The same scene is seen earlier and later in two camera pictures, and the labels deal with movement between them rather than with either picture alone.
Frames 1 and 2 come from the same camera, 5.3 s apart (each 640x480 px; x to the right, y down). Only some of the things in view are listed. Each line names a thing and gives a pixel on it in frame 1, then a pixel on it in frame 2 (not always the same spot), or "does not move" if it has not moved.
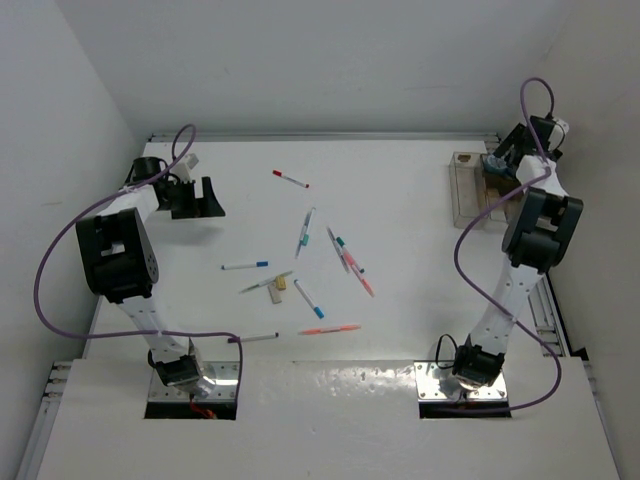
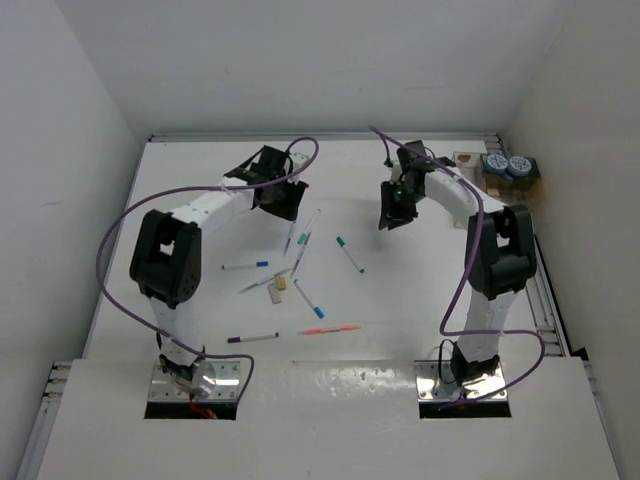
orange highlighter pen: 329,329 does not move
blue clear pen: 305,230 → 289,238
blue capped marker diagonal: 319,312 does not move
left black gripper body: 181,199 → 283,198
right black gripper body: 514,138 → 399,202
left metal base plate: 225,389 does not move
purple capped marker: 243,339 does not move
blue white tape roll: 493,163 does not move
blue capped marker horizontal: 257,264 does not move
